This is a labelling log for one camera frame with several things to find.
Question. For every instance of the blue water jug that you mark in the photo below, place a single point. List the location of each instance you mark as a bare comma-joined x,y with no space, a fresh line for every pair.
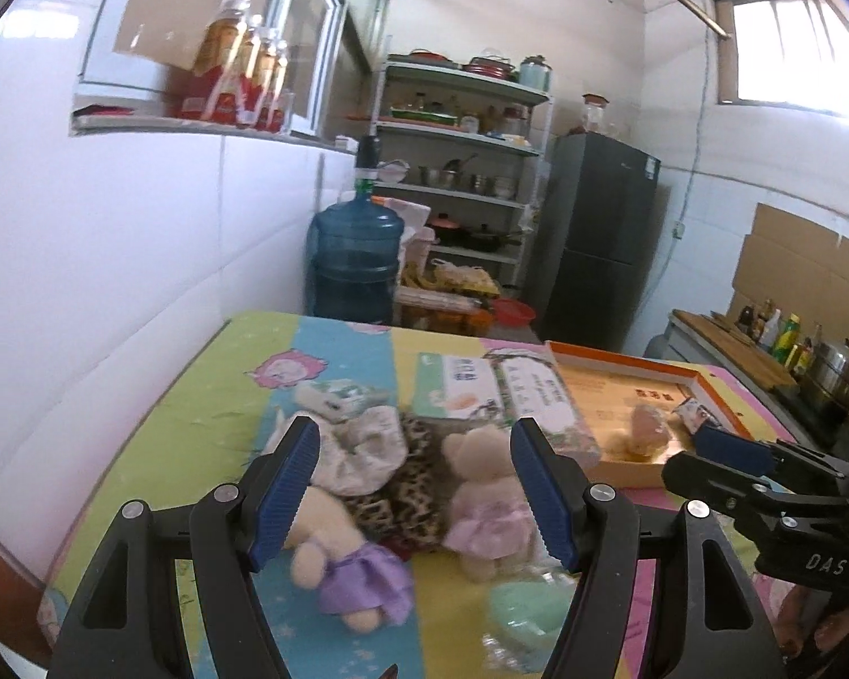
354,254

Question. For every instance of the grey metal shelf rack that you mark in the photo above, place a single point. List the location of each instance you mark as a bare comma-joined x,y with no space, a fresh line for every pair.
460,81

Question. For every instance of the packet of dry noodles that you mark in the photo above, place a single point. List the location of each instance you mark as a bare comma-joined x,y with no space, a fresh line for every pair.
435,300

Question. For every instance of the white tissue packet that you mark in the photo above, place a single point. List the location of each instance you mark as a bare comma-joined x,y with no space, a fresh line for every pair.
545,403

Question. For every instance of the leopard print cloth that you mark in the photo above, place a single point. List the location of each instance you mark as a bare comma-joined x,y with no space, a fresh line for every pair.
410,495

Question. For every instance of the steel steamer pot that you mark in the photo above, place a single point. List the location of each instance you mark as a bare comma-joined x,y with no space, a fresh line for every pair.
831,375

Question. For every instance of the green enamel tray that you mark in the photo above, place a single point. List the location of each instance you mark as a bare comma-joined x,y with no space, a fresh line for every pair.
424,113

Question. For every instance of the glass jar red lid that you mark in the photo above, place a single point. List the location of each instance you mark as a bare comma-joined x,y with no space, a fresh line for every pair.
594,117

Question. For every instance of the white floral cloth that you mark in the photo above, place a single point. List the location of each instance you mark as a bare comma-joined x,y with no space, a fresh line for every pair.
368,445

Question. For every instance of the bunch of bananas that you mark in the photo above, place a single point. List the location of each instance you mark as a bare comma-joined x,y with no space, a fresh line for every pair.
414,276

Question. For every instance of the green white tissue pack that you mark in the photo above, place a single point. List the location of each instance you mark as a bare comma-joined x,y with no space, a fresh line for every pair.
453,385

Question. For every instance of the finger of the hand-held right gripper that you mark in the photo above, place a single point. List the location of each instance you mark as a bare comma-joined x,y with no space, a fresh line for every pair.
721,445
707,481

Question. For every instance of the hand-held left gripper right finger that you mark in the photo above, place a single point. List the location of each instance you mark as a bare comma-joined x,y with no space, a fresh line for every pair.
541,495

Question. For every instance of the cardboard wall lining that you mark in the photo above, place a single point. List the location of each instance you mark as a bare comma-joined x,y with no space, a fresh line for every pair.
799,262

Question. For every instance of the white flour sack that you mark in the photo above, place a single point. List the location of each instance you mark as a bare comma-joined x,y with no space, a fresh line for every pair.
410,216

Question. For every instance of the grey kitchen counter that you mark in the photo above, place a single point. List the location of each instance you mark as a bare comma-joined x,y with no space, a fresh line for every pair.
679,336

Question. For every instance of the barred wall window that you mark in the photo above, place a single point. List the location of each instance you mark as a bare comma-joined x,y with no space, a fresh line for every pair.
785,49

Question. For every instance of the wooden cutting board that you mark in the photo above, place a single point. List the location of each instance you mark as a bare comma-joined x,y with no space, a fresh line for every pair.
736,346

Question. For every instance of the dark bottle red label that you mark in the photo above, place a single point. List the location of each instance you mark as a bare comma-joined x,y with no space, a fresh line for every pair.
759,318

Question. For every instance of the pink bag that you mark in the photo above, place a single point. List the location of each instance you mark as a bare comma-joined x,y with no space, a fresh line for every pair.
424,249

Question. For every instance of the teal kettle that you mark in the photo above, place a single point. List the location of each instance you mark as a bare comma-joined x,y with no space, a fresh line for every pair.
535,74

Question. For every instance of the red pan glass lid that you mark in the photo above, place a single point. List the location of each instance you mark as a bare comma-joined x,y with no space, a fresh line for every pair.
488,65

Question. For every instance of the white plastic bottle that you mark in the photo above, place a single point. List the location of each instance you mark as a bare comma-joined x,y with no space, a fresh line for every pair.
771,329

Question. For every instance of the teddy bear purple dress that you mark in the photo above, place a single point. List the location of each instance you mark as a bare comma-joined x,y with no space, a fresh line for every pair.
364,576

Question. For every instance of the steel bowl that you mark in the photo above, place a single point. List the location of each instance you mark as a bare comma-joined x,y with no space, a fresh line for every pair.
431,175

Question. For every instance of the small tissue packet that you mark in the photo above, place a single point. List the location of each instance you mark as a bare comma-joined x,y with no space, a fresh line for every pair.
325,399

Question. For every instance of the red plastic basin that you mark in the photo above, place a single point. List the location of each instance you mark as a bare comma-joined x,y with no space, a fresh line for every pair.
513,311

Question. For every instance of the person's right hand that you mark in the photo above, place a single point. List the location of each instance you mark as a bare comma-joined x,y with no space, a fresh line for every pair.
799,626

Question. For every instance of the teddy bear pink dress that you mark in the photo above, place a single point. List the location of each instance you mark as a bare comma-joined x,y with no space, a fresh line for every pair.
481,509

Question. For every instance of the dark sauce bottle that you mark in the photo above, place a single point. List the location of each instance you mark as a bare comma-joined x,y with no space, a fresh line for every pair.
746,318

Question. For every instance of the clear drinking glass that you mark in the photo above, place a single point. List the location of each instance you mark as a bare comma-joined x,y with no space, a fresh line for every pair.
288,113

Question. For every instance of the dark grey refrigerator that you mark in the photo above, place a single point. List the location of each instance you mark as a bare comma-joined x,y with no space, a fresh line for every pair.
594,226

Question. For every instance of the red lidded pot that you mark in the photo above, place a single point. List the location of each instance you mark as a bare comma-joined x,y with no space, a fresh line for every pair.
446,228

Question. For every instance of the small cream teddy bear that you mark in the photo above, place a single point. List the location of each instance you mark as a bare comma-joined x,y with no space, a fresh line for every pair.
647,428

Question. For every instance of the white bowl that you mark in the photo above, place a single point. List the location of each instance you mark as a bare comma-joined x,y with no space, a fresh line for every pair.
395,170

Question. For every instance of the amber oil bottle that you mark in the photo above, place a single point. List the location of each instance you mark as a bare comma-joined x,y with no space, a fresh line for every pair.
806,353

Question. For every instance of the black water pump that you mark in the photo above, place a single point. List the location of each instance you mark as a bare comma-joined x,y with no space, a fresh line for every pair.
366,155

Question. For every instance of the green yellow bottle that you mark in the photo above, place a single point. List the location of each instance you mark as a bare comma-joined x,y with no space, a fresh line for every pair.
789,336

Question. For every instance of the clear plastic bag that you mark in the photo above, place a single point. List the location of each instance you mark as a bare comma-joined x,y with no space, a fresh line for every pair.
523,615

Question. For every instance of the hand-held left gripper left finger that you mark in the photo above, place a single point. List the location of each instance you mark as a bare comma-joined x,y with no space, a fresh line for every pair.
286,495

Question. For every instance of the red flat pan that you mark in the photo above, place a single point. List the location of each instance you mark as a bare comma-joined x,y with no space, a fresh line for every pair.
424,58

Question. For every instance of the colourful printed tablecloth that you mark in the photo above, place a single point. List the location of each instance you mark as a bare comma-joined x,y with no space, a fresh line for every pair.
198,403

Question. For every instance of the black wok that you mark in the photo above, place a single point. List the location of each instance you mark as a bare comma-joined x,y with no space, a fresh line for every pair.
485,237

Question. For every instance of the orange cardboard box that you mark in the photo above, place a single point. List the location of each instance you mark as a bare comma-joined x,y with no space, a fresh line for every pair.
608,403

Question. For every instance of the small snack packet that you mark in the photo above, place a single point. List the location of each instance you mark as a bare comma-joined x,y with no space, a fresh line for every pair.
693,414

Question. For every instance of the aluminium sliding window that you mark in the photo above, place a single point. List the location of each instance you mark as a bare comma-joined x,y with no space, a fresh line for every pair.
325,49

